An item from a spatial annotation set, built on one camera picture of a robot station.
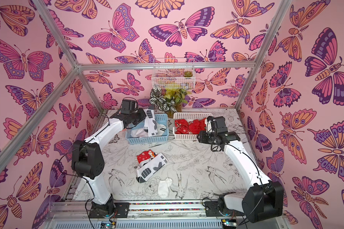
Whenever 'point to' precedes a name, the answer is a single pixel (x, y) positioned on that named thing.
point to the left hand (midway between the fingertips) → (149, 113)
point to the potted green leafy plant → (169, 99)
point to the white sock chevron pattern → (149, 166)
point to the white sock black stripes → (161, 128)
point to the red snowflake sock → (145, 155)
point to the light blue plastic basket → (160, 119)
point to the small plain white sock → (163, 187)
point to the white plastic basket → (188, 126)
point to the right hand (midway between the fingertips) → (202, 135)
